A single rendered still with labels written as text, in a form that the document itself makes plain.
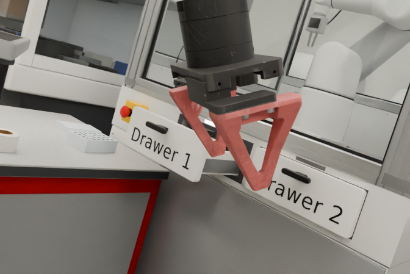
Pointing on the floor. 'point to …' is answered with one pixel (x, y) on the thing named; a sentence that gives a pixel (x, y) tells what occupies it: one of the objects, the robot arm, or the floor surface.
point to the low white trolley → (71, 201)
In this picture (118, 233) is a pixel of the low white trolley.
